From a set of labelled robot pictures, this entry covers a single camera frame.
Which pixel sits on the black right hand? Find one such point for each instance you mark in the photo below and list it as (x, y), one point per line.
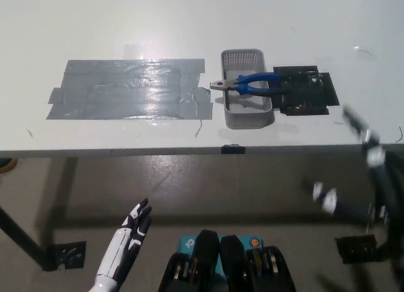
(375, 154)

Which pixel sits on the grey duct tape patch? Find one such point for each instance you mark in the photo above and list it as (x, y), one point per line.
(126, 90)

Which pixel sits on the grey plastic perforated container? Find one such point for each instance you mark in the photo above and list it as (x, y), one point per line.
(249, 115)

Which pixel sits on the small black tape strip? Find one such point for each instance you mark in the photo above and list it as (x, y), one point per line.
(233, 149)

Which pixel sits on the yellow and black roll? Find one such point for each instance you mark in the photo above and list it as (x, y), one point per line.
(7, 167)

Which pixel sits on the white and black left hand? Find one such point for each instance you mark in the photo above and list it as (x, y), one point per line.
(118, 244)

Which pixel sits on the black tape patch on table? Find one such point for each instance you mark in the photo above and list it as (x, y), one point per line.
(306, 90)

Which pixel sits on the black floor tape patch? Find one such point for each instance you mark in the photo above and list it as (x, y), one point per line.
(66, 255)
(355, 249)

